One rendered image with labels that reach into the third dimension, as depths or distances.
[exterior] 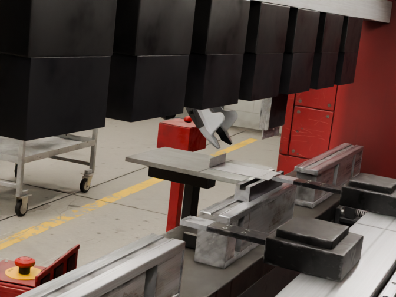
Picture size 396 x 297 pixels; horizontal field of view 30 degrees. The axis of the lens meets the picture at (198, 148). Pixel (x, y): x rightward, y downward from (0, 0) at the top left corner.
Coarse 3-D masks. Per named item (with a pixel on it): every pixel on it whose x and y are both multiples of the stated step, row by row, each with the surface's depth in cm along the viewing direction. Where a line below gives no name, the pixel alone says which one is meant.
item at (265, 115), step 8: (280, 96) 148; (264, 104) 144; (272, 104) 144; (280, 104) 149; (264, 112) 144; (272, 112) 145; (280, 112) 150; (264, 120) 145; (272, 120) 146; (280, 120) 151; (264, 128) 145; (272, 128) 150; (264, 136) 146; (272, 136) 151
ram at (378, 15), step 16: (256, 0) 119; (272, 0) 125; (288, 0) 133; (304, 0) 141; (320, 0) 151; (336, 0) 162; (352, 0) 175; (368, 0) 190; (384, 0) 208; (352, 16) 178; (368, 16) 193; (384, 16) 212
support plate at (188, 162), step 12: (132, 156) 155; (144, 156) 157; (156, 156) 158; (168, 156) 159; (180, 156) 161; (192, 156) 162; (204, 156) 164; (168, 168) 150; (180, 168) 149; (192, 168) 150; (204, 168) 152; (264, 168) 158; (228, 180) 145; (240, 180) 144
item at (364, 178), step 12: (276, 180) 148; (288, 180) 147; (300, 180) 148; (360, 180) 139; (372, 180) 140; (384, 180) 142; (336, 192) 143; (348, 192) 138; (360, 192) 137; (372, 192) 136; (384, 192) 136; (348, 204) 138; (360, 204) 137; (372, 204) 136; (384, 204) 135
